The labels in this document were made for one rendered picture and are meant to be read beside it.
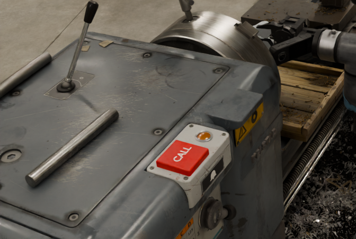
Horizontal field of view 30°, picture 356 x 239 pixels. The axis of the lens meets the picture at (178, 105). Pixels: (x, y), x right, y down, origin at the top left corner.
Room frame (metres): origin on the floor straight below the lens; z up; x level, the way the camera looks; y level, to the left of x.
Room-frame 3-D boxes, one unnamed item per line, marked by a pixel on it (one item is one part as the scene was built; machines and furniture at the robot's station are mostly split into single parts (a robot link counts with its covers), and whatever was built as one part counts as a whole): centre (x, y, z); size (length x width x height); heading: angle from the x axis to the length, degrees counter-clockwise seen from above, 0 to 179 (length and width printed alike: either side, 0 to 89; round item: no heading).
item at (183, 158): (0.80, 0.00, 1.26); 0.06 x 0.06 x 0.02; 54
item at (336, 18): (1.72, -0.48, 0.99); 0.20 x 0.10 x 0.05; 144
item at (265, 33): (1.51, -0.23, 1.09); 0.09 x 0.06 x 0.03; 54
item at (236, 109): (0.94, -0.09, 1.24); 0.09 x 0.08 x 0.03; 144
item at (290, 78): (1.53, -0.25, 0.89); 0.36 x 0.30 x 0.04; 54
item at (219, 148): (0.82, -0.01, 1.23); 0.13 x 0.08 x 0.05; 144
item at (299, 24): (1.45, -0.32, 1.08); 0.12 x 0.09 x 0.08; 54
